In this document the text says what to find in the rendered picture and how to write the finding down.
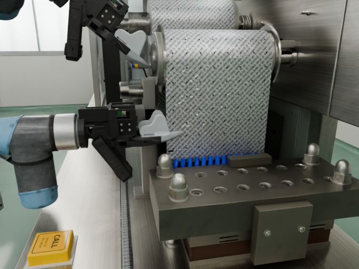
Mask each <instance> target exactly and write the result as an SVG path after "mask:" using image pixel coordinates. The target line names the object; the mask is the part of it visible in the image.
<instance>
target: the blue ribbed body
mask: <svg viewBox="0 0 359 269"><path fill-rule="evenodd" d="M214 159H215V160H213V157H212V156H211V155H210V156H209V157H208V161H206V157H205V156H202V157H201V161H199V157H197V156H196V157H195V158H194V162H193V161H192V158H191V157H188V162H186V161H185V158H181V162H180V163H179V161H178V159H177V158H175V159H174V163H173V168H181V167H193V166H201V165H214V164H227V157H226V156H225V155H224V154H223V155H222V156H221V160H220V157H219V156H218V155H215V158H214Z"/></svg>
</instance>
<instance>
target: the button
mask: <svg viewBox="0 0 359 269"><path fill-rule="evenodd" d="M73 241H74V233H73V230H64V231H54V232H45V233H37V234H36V236H35V239H34V242H33V244H32V246H31V249H30V251H29V253H28V256H27V259H28V265H29V266H36V265H44V264H52V263H60V262H68V261H69V259H70V255H71V251H72V246H73Z"/></svg>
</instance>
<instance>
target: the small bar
mask: <svg viewBox="0 0 359 269"><path fill-rule="evenodd" d="M271 161H272V156H270V155H269V154H268V153H261V154H247V155H233V156H227V164H228V165H229V167H231V168H233V167H246V166H253V165H266V164H271Z"/></svg>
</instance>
